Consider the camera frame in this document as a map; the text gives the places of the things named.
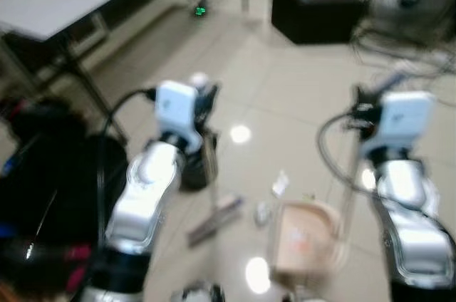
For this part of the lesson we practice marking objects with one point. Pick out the small crumpled paper scrap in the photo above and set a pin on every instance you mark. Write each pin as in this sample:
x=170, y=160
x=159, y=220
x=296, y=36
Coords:
x=263, y=214

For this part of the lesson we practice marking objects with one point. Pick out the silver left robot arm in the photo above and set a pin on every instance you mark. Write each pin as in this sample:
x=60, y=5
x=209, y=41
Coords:
x=146, y=188

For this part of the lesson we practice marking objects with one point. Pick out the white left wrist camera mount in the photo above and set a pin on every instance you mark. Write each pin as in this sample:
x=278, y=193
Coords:
x=174, y=106

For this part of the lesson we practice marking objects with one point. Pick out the black round waste bin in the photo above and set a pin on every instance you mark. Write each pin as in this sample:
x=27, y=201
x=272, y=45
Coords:
x=194, y=170

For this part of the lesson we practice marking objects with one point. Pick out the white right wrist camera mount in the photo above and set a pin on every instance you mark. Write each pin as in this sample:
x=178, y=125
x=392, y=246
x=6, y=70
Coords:
x=405, y=120

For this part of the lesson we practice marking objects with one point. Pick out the black box stool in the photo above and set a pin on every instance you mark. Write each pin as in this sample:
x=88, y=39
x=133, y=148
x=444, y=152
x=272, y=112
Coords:
x=317, y=10

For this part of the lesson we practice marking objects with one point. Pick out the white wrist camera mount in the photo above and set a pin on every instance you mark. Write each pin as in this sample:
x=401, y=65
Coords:
x=405, y=120
x=174, y=106

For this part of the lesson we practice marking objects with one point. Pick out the black chair with bags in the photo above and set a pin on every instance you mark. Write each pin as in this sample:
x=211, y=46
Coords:
x=50, y=174

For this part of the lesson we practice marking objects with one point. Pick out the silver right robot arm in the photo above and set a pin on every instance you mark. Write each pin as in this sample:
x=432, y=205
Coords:
x=413, y=231

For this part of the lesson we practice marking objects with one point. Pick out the white paper scrap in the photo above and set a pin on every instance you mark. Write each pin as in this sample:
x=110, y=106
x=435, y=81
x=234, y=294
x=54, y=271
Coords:
x=281, y=184

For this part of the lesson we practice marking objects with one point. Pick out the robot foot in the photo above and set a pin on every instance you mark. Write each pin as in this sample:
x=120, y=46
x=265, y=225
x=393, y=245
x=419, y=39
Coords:
x=198, y=293

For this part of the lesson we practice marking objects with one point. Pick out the device with green light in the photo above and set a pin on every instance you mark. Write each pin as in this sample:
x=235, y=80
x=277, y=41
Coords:
x=200, y=10

